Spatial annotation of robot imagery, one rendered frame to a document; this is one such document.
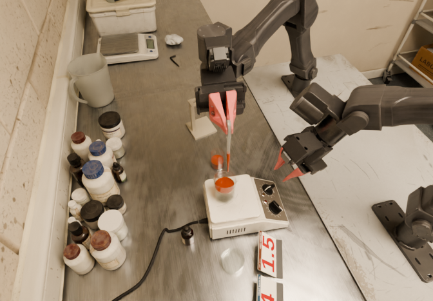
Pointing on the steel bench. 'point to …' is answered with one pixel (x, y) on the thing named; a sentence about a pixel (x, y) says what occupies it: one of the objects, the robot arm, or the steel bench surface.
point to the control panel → (269, 200)
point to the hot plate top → (233, 214)
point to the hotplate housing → (229, 230)
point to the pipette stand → (200, 131)
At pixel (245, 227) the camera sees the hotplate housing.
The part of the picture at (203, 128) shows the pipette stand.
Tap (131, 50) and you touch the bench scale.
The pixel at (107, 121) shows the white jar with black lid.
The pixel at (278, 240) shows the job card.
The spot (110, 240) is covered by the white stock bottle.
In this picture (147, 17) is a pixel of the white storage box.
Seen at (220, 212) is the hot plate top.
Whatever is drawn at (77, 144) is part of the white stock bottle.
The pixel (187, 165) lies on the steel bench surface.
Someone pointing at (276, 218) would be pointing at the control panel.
